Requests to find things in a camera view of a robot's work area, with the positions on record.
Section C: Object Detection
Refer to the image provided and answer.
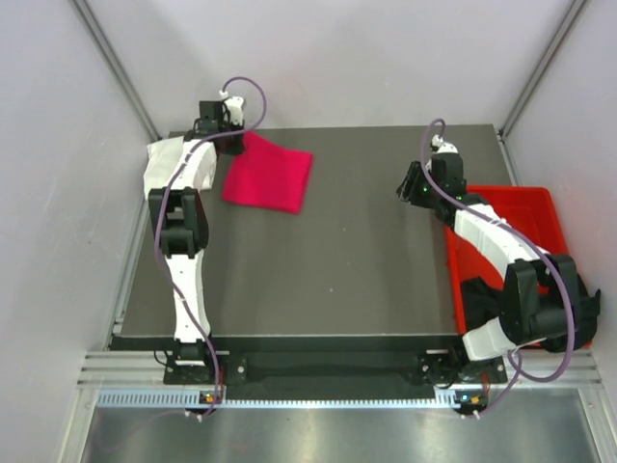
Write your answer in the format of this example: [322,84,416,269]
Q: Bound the pink t-shirt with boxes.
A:
[222,132,314,214]

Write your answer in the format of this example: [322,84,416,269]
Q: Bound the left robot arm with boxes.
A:
[144,92,245,383]

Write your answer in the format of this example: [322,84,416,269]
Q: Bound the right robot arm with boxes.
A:
[396,154,582,382]

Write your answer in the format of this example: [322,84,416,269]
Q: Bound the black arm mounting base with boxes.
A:
[163,349,507,400]

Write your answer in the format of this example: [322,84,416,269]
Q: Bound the folded white t-shirt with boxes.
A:
[143,137,217,199]

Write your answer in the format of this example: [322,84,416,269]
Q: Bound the red plastic bin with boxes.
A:
[445,185,569,334]

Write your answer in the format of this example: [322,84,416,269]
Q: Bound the black t-shirt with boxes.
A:
[455,276,602,350]

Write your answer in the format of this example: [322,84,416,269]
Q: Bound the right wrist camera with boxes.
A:
[429,135,467,196]

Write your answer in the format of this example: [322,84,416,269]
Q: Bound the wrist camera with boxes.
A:
[219,90,245,131]
[429,135,467,196]

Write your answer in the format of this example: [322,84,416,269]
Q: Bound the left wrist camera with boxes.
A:
[219,90,245,131]

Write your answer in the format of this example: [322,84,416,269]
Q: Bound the left aluminium frame post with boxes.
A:
[68,0,161,142]

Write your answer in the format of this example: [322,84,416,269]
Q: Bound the aluminium frame post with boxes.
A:
[68,0,161,142]
[496,0,590,143]

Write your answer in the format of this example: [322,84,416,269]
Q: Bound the right aluminium frame post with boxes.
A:
[496,0,590,143]

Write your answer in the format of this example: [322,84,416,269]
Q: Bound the slotted grey cable duct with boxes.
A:
[96,389,481,410]

